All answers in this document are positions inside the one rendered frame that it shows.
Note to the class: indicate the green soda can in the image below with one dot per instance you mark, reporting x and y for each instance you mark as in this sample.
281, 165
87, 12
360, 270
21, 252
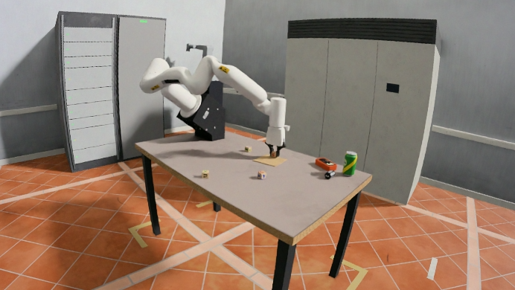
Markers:
349, 163

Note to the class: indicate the orange digital multimeter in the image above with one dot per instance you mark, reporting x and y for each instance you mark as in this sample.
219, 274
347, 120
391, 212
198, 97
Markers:
325, 164

